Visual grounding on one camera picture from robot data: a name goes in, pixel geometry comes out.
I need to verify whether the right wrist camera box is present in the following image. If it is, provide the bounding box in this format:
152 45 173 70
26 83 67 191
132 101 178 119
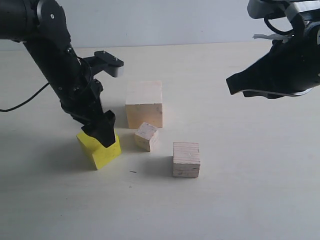
246 0 320 20

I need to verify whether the left grey black robot arm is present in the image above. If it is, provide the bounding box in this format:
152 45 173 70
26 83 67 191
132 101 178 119
0 0 116 148

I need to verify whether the white tape strip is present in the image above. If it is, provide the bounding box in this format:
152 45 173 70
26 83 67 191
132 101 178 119
252 33 294 43

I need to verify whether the medium striped wooden cube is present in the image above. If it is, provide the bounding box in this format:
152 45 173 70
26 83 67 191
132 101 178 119
172 142 201 178

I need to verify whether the yellow painted cube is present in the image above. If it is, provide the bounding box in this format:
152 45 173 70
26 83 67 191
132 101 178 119
76 131 122 171

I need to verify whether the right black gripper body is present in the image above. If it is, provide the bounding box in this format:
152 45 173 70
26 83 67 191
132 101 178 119
259 19 320 101

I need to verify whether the small light wooden cube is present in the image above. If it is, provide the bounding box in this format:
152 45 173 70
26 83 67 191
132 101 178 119
134 122 159 152

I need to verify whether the large light wooden cube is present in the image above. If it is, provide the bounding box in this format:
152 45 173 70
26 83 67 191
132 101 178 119
125 81 163 129

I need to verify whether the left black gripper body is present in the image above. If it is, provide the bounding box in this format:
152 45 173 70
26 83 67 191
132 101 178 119
46 62 104 127

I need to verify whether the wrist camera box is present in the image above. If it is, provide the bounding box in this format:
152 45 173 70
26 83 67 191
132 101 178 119
246 0 320 20
84 50 124 78

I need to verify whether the right black cable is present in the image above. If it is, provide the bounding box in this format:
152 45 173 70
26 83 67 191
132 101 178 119
263 12 297 36

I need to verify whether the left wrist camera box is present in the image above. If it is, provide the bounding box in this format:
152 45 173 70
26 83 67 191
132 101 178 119
84 50 124 78

